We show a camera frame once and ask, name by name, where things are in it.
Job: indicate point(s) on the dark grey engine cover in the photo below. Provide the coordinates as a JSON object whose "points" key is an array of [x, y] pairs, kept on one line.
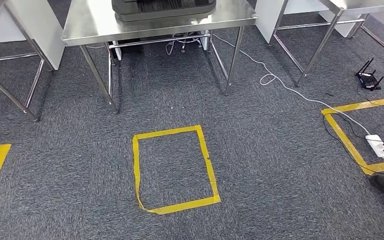
{"points": [[162, 11]]}

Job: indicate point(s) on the white panel desk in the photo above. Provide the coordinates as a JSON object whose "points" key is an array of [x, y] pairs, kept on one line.
{"points": [[43, 30], [265, 16]]}

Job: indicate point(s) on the stainless steel workbench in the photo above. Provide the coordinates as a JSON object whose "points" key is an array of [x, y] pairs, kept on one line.
{"points": [[89, 23]]}

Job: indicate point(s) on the black wifi router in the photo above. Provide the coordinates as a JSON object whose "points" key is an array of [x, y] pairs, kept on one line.
{"points": [[368, 79]]}

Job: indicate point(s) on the white power strip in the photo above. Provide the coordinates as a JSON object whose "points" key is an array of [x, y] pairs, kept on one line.
{"points": [[377, 145]]}

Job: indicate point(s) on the stainless steel table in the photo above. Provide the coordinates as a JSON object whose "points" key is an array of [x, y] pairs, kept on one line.
{"points": [[318, 49], [6, 94]]}

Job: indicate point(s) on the yellow floor tape square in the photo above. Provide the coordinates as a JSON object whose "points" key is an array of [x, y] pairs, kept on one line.
{"points": [[344, 139], [135, 165]]}

